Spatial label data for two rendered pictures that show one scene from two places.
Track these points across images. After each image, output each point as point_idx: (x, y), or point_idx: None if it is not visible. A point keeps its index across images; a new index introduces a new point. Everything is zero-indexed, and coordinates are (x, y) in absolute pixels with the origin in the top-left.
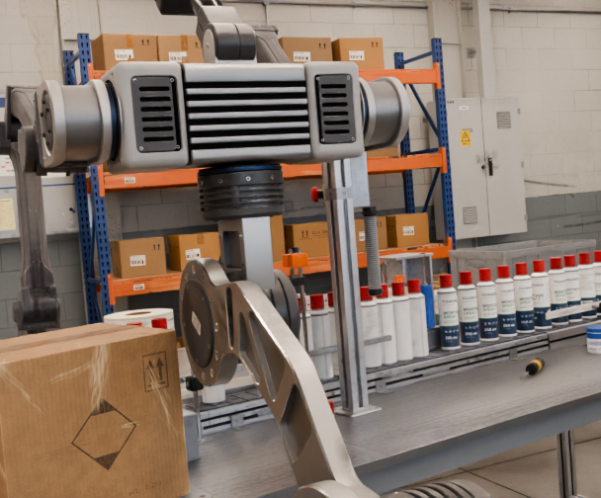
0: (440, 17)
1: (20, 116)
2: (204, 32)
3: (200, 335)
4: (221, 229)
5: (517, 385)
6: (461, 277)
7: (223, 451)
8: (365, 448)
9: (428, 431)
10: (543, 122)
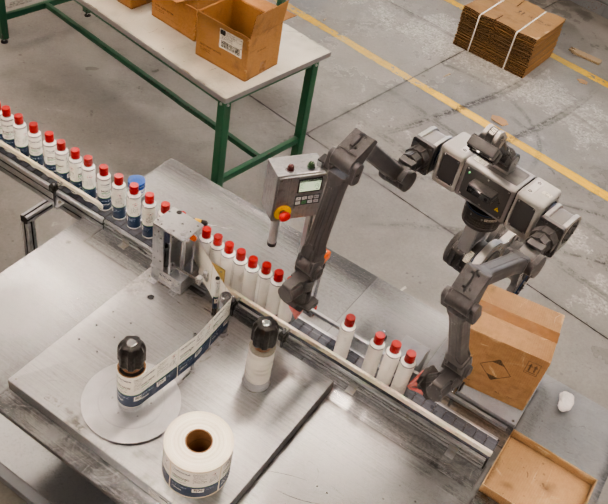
0: None
1: (494, 280)
2: (514, 159)
3: None
4: (478, 232)
5: (235, 233)
6: (168, 208)
7: (385, 344)
8: (367, 286)
9: (335, 265)
10: None
